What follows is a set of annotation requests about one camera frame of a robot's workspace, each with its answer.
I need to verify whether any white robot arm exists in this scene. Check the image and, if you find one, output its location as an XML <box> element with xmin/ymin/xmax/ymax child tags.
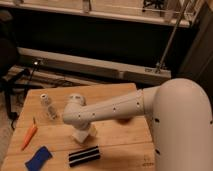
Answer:
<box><xmin>62</xmin><ymin>78</ymin><xmax>213</xmax><ymax>171</ymax></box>

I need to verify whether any white ceramic cup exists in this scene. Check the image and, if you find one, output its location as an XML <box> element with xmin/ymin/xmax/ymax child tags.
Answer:
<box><xmin>72</xmin><ymin>130</ymin><xmax>89</xmax><ymax>143</ymax></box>

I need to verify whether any orange bowl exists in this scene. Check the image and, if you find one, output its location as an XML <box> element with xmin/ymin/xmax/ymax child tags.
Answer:
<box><xmin>117</xmin><ymin>118</ymin><xmax>133</xmax><ymax>123</ymax></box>

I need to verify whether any metal pole stand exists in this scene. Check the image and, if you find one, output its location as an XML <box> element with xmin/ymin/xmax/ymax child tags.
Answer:
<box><xmin>155</xmin><ymin>0</ymin><xmax>190</xmax><ymax>73</ymax></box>

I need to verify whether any orange toy carrot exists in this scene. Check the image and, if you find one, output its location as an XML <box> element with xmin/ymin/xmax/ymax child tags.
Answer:
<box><xmin>21</xmin><ymin>119</ymin><xmax>38</xmax><ymax>150</ymax></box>

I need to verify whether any black white striped cloth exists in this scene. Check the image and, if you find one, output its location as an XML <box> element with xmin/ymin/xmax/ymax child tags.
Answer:
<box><xmin>68</xmin><ymin>146</ymin><xmax>101</xmax><ymax>167</ymax></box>

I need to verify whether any black office chair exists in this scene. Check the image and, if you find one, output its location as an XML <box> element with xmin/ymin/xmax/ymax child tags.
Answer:
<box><xmin>0</xmin><ymin>10</ymin><xmax>39</xmax><ymax>129</ymax></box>

